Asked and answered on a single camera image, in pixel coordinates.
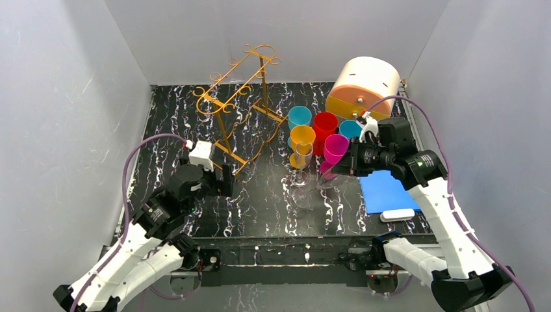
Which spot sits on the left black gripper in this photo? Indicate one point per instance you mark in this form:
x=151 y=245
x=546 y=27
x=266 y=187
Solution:
x=221 y=180

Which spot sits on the light blue wine glass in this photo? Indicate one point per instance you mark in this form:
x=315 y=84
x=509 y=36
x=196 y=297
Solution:
x=300 y=116

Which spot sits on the blue flat board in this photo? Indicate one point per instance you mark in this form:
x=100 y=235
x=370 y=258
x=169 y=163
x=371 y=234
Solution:
x=382 y=192

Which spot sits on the gold wire wine glass rack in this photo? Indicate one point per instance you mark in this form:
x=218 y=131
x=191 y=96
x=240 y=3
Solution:
x=249 y=100

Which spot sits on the round pastel drawer cabinet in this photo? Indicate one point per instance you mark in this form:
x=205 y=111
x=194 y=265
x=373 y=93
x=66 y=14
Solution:
x=362 y=82

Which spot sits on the clear wine glass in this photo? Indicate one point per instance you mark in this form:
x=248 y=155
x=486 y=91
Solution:
x=302 y=166
x=303 y=197

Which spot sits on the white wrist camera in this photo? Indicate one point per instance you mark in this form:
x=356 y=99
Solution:
x=369 y=128
x=199 y=154

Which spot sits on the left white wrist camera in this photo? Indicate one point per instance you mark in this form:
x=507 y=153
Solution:
x=199 y=154

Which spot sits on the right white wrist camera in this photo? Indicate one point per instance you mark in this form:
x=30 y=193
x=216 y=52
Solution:
x=369 y=128

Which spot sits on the teal blue wine glass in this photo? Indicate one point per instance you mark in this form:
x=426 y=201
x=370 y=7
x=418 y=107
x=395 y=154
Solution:
x=350 y=129

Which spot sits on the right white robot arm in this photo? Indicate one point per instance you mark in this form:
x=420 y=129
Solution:
x=465 y=276

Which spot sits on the magenta wine glass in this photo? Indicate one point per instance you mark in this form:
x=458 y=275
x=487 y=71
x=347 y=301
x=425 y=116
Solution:
x=335 y=146

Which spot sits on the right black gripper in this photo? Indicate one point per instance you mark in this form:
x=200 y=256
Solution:
x=354 y=156

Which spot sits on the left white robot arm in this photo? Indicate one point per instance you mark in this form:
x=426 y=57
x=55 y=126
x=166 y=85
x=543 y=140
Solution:
x=148 y=250

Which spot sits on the yellow wine glass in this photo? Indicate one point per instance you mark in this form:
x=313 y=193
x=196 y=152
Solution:
x=301 y=139

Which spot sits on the red wine glass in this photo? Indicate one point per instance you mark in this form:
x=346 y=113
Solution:
x=324 y=125

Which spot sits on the small white bar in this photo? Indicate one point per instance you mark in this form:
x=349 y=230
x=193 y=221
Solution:
x=397 y=215

